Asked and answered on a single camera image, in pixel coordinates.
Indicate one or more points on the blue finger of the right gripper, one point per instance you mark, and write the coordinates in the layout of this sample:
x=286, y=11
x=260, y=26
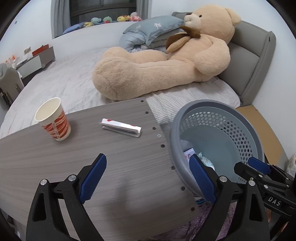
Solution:
x=260, y=166
x=245, y=173

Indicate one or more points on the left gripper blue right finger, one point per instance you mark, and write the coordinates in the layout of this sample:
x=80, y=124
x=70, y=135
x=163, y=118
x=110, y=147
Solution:
x=202, y=178

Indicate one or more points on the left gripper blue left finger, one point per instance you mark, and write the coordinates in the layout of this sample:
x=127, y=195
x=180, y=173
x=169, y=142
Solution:
x=89, y=177

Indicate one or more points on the light blue mask packet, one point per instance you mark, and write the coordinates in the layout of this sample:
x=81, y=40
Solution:
x=206, y=161

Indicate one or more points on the purple rabbit toothpaste box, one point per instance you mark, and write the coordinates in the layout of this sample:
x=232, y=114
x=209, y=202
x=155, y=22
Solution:
x=188, y=153

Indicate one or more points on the white red box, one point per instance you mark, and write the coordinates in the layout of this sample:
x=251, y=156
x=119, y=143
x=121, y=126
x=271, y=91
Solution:
x=119, y=127

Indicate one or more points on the red white paper cup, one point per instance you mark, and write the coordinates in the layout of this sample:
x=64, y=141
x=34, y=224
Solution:
x=52, y=118

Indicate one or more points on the grey perforated trash basket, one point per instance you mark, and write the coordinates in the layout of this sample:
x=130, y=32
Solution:
x=219, y=132

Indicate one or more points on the white checked bed sheet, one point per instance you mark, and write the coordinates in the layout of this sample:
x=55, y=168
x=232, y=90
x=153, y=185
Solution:
x=70, y=79

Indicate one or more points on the grey upholstered headboard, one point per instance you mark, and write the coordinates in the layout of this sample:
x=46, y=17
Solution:
x=248, y=64

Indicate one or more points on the grey chair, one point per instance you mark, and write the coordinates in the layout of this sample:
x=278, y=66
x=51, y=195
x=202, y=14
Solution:
x=11, y=84

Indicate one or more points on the large beige teddy bear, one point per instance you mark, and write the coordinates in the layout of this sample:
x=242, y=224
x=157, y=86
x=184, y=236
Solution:
x=166, y=53

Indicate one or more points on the red box on desk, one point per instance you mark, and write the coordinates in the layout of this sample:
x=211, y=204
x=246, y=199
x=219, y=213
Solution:
x=40, y=49

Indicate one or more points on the rolled grey blue duvet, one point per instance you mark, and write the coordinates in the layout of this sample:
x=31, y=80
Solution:
x=135, y=42

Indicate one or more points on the grey flowered pillow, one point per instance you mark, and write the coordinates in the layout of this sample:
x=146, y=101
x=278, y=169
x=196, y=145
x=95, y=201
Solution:
x=148, y=30

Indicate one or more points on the grey curtain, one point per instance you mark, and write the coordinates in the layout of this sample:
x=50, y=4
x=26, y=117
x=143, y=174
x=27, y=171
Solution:
x=60, y=17

